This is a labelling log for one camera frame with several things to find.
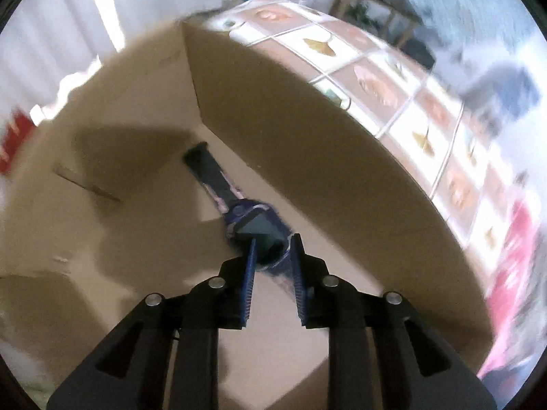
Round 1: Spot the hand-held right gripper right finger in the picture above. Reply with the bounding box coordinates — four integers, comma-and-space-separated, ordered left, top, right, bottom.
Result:
290, 233, 498, 410

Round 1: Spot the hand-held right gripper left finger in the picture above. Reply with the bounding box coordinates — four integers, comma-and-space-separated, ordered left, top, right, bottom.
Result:
46, 237, 258, 410

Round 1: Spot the dark purple smartwatch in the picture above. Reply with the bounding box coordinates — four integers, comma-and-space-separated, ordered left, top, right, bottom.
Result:
183, 142, 302, 308

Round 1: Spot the brown cardboard box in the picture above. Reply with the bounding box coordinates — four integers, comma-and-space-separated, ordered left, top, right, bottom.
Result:
0, 21, 492, 410

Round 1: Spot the ginkgo leaf patterned tablecloth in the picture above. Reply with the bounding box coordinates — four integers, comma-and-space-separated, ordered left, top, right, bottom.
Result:
205, 0, 531, 274

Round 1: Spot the pink floral blanket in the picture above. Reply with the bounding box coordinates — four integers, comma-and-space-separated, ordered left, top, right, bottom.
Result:
478, 199, 547, 379

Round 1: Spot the red gift bag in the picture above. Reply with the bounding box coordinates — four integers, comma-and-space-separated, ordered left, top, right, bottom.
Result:
0, 109, 36, 176

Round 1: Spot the teal pillow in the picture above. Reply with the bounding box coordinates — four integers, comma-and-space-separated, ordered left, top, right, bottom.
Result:
465, 59, 540, 117

